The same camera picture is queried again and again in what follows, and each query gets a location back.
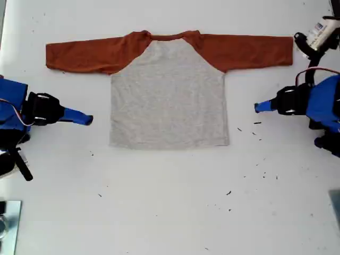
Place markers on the black silver camera box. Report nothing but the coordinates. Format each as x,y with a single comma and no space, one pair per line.
6,163
322,32

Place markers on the black camera stalk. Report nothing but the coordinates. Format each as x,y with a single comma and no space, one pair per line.
24,167
302,43

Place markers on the grey t-shirt with rust sleeves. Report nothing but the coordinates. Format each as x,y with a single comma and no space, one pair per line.
170,106

